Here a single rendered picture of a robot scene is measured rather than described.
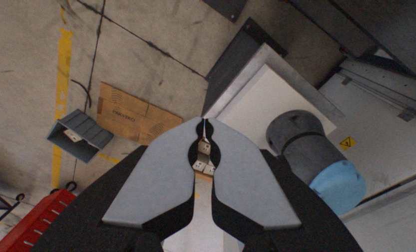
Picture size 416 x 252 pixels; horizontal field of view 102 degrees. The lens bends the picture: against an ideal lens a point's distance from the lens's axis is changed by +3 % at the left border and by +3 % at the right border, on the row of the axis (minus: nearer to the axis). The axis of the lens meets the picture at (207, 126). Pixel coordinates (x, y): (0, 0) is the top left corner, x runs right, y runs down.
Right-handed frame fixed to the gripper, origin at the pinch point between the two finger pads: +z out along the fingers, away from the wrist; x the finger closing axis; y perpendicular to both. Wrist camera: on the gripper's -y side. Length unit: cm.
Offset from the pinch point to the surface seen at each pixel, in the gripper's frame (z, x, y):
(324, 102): 36, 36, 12
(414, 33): 37, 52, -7
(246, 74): 37.7, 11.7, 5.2
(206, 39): 114, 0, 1
